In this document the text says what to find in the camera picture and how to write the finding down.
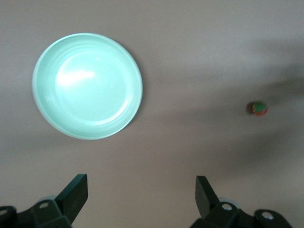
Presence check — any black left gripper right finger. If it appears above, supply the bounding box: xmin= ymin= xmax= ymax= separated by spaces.
xmin=190 ymin=175 xmax=293 ymax=228

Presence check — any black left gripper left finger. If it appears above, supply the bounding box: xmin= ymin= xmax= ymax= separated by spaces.
xmin=0 ymin=173 xmax=89 ymax=228

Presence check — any red strawberry with green leaves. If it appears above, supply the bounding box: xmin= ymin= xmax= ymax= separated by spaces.
xmin=246 ymin=100 xmax=268 ymax=117

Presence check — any pale green round plate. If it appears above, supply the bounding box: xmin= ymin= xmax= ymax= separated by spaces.
xmin=32 ymin=32 xmax=144 ymax=141

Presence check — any brown table cloth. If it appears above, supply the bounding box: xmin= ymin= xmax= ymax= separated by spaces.
xmin=0 ymin=0 xmax=304 ymax=228

